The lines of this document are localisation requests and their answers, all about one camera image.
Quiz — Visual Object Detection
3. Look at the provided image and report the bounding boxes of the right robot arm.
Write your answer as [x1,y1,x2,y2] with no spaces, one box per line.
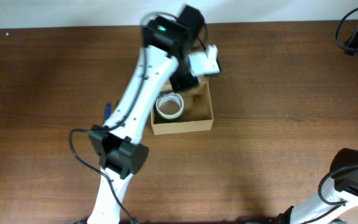
[270,148,358,224]

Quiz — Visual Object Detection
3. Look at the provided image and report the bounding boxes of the blue ballpoint pen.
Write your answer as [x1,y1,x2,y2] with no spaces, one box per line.
[104,102,111,120]

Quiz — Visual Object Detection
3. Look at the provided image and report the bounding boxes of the white masking tape roll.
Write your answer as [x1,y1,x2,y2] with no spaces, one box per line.
[155,92,185,119]

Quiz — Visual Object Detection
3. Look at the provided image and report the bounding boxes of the black cable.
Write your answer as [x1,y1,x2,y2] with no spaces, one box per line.
[318,4,358,224]
[68,12,209,224]

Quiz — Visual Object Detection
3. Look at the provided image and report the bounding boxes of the left black cable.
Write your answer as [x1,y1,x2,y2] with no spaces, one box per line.
[68,12,209,224]

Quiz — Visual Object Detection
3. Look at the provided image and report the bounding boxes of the open cardboard box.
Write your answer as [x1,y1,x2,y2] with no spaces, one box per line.
[150,77,214,135]

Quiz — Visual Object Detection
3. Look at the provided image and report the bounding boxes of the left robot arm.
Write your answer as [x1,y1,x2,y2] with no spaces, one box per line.
[86,5,220,223]

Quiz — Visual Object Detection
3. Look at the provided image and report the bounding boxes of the right black cable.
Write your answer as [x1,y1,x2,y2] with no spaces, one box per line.
[318,4,358,224]

